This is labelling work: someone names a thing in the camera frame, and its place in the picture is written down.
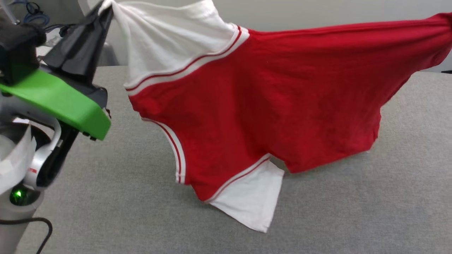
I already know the green and grey left gripper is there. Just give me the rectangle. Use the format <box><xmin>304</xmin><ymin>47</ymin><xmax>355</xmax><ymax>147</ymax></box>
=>
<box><xmin>0</xmin><ymin>3</ymin><xmax>114</xmax><ymax>141</ymax></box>

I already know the red and white garment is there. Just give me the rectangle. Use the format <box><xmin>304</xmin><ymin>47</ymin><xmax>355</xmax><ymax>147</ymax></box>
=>
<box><xmin>99</xmin><ymin>0</ymin><xmax>452</xmax><ymax>233</ymax></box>

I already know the grey fabric sofa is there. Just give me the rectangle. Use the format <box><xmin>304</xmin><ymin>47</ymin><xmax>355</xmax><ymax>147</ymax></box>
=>
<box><xmin>14</xmin><ymin>65</ymin><xmax>452</xmax><ymax>254</ymax></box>

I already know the blue cable bundle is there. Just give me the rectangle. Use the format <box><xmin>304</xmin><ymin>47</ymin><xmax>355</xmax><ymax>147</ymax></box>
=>
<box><xmin>20</xmin><ymin>1</ymin><xmax>47</xmax><ymax>26</ymax></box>

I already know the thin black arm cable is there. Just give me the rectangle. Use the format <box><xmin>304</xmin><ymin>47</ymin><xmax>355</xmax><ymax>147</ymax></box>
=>
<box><xmin>0</xmin><ymin>217</ymin><xmax>54</xmax><ymax>254</ymax></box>

